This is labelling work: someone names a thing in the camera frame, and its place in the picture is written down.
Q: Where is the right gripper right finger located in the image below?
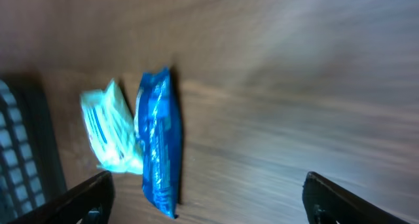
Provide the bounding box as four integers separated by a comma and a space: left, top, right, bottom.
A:
302, 172, 407, 224

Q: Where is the grey plastic shopping basket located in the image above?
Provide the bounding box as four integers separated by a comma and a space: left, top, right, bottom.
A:
1, 75, 67, 223

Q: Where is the blue oreo cookie packet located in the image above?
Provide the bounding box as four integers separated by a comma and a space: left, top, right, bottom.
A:
134, 67, 183, 219

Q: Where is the teal snack packet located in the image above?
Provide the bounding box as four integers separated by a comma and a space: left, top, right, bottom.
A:
80, 80, 143, 175

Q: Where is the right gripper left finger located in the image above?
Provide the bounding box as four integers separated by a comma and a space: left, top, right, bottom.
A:
11, 170, 115, 224

